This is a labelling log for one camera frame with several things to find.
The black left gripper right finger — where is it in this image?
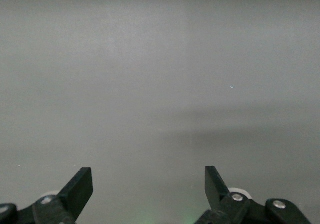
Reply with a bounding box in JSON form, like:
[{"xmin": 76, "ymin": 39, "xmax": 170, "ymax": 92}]
[{"xmin": 194, "ymin": 165, "xmax": 251, "ymax": 224}]

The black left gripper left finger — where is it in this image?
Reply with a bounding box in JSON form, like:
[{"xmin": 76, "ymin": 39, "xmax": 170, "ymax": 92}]
[{"xmin": 31, "ymin": 166, "xmax": 94, "ymax": 224}]

